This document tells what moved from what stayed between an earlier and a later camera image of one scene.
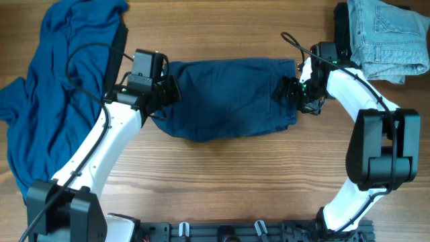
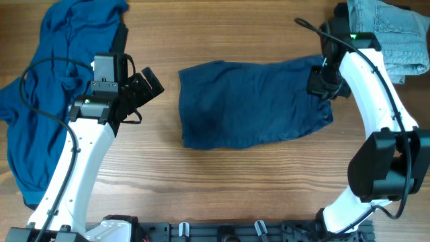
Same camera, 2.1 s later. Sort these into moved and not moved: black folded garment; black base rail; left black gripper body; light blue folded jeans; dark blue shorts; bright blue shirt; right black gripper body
Moved: left black gripper body; right black gripper body; dark blue shorts
Not moved: light blue folded jeans; bright blue shirt; black folded garment; black base rail
